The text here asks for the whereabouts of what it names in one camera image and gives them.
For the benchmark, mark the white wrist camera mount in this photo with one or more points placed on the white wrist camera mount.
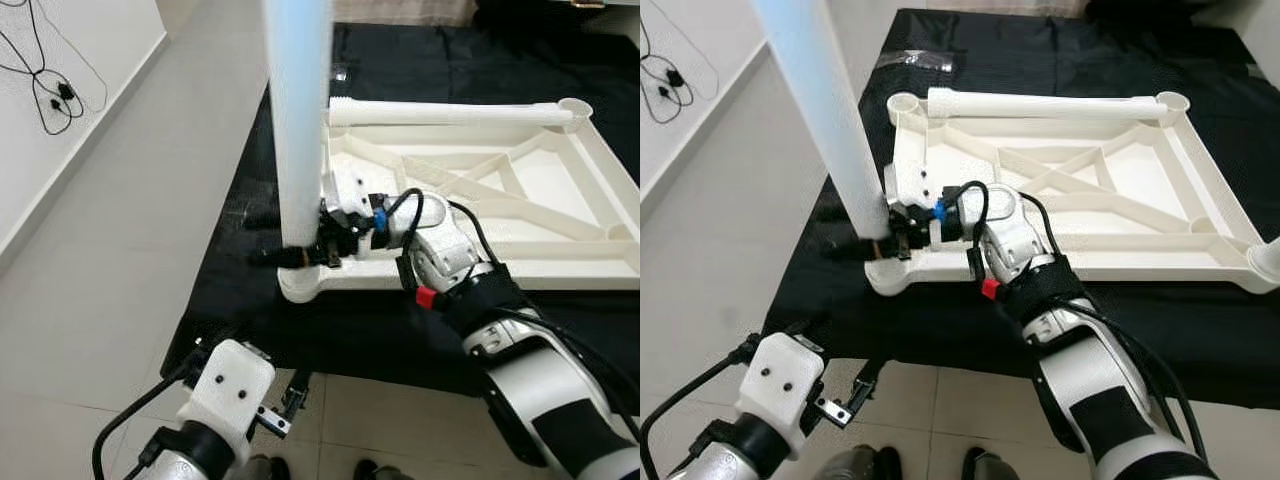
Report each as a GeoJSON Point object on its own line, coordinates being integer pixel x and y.
{"type": "Point", "coordinates": [228, 390]}
{"type": "Point", "coordinates": [348, 188]}
{"type": "Point", "coordinates": [908, 183]}
{"type": "Point", "coordinates": [782, 385]}

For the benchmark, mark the white plastic table top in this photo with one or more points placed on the white plastic table top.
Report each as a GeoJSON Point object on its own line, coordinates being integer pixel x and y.
{"type": "Point", "coordinates": [1140, 180]}
{"type": "Point", "coordinates": [560, 180]}

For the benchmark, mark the white plastic table leg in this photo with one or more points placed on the white plastic table leg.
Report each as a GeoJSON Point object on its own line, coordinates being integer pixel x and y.
{"type": "Point", "coordinates": [450, 113]}
{"type": "Point", "coordinates": [1265, 262]}
{"type": "Point", "coordinates": [298, 110]}
{"type": "Point", "coordinates": [823, 110]}
{"type": "Point", "coordinates": [1050, 105]}

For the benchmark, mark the beige cloth covered bench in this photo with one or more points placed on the beige cloth covered bench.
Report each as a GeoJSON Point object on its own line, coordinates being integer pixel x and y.
{"type": "Point", "coordinates": [400, 10]}
{"type": "Point", "coordinates": [1000, 6]}

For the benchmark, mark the dark robot foot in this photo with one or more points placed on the dark robot foot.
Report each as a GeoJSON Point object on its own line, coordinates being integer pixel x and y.
{"type": "Point", "coordinates": [262, 470]}
{"type": "Point", "coordinates": [378, 472]}
{"type": "Point", "coordinates": [860, 467]}
{"type": "Point", "coordinates": [990, 468]}

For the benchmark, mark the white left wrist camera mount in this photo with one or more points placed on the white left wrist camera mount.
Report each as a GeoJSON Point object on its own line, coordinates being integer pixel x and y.
{"type": "Point", "coordinates": [228, 390]}
{"type": "Point", "coordinates": [782, 385]}

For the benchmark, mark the black table cloth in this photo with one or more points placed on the black table cloth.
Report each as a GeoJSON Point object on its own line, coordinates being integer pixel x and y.
{"type": "Point", "coordinates": [400, 330]}
{"type": "Point", "coordinates": [930, 335]}

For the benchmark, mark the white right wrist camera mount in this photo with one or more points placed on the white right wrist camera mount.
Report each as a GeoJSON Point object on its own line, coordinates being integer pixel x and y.
{"type": "Point", "coordinates": [908, 183]}
{"type": "Point", "coordinates": [348, 188]}

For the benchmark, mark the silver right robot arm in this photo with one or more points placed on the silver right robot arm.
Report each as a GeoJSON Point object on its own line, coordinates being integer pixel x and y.
{"type": "Point", "coordinates": [1100, 400]}
{"type": "Point", "coordinates": [560, 400]}

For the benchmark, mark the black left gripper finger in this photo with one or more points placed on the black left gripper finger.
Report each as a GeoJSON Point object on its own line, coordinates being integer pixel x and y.
{"type": "Point", "coordinates": [297, 393]}
{"type": "Point", "coordinates": [868, 382]}

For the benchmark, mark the dark robot right foot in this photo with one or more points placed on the dark robot right foot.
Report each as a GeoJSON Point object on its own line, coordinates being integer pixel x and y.
{"type": "Point", "coordinates": [990, 468]}
{"type": "Point", "coordinates": [378, 472]}

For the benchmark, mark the clear plastic wrapper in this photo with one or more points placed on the clear plastic wrapper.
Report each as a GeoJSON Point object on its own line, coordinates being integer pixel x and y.
{"type": "Point", "coordinates": [342, 72]}
{"type": "Point", "coordinates": [915, 60]}

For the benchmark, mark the dark robot left foot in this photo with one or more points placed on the dark robot left foot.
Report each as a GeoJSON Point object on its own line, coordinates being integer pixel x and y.
{"type": "Point", "coordinates": [262, 470]}
{"type": "Point", "coordinates": [860, 467]}

